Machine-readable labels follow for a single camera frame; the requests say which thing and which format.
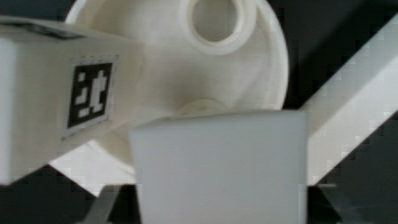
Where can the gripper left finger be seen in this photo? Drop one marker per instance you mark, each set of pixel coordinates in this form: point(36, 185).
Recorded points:
point(114, 209)

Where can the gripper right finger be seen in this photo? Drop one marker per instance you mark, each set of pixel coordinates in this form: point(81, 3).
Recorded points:
point(329, 207)

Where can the white round stool seat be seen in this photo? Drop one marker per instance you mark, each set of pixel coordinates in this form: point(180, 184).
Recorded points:
point(210, 65)

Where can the white L-shaped fence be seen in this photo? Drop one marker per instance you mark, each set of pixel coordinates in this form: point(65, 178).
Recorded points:
point(351, 106)

